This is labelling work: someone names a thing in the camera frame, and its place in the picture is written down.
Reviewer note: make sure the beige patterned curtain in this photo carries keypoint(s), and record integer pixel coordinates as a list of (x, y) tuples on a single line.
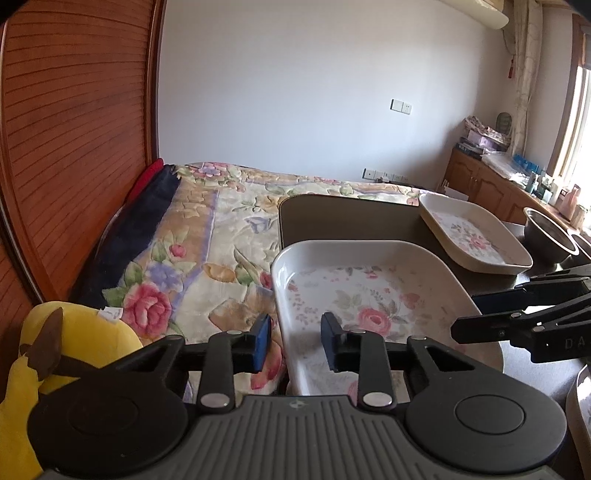
[(526, 69)]

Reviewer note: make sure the white wall socket row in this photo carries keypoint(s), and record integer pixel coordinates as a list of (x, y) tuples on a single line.
[(383, 176)]

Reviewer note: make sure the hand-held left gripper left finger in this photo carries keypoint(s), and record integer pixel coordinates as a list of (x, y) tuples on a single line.
[(262, 339)]

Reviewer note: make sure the pink bottle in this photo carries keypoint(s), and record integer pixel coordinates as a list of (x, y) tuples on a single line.
[(572, 201)]

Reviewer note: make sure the white wall switch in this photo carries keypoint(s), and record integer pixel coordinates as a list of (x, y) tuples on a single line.
[(401, 106)]

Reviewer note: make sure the white air conditioner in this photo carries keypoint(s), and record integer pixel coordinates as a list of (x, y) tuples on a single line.
[(480, 14)]

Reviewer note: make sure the clear plastic sheets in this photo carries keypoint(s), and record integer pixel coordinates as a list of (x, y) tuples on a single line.
[(505, 166)]

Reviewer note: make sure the row of blue bottles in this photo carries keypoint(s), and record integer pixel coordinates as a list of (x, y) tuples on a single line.
[(526, 162)]

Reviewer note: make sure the pile of papers and boxes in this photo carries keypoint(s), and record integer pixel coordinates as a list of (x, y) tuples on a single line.
[(482, 134)]

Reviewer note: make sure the wooden cabinet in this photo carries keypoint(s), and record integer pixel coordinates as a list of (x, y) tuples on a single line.
[(480, 184)]

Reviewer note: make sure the floral blanket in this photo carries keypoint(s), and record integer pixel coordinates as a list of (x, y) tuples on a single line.
[(207, 240)]

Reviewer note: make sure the red cloth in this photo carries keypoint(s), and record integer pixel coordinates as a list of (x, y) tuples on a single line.
[(150, 173)]

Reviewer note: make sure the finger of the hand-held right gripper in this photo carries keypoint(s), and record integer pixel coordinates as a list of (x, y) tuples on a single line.
[(480, 328), (503, 300)]

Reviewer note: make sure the yellow plush toy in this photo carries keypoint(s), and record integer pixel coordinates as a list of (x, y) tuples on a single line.
[(83, 327)]

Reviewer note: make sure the large white floral plate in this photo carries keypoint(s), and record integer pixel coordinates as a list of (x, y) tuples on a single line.
[(369, 286)]

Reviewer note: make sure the small white floral plate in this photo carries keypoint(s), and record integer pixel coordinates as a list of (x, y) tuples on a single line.
[(471, 235)]

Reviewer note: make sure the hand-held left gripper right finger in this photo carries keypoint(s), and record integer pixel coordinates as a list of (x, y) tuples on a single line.
[(328, 341)]

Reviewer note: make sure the red hanging tassel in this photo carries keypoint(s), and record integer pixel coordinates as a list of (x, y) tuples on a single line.
[(511, 69)]

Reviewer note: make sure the dark blue blanket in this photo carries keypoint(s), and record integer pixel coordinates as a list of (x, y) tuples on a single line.
[(138, 221)]

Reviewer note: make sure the row of toiletry bottles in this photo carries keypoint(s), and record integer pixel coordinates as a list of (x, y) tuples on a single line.
[(549, 191)]

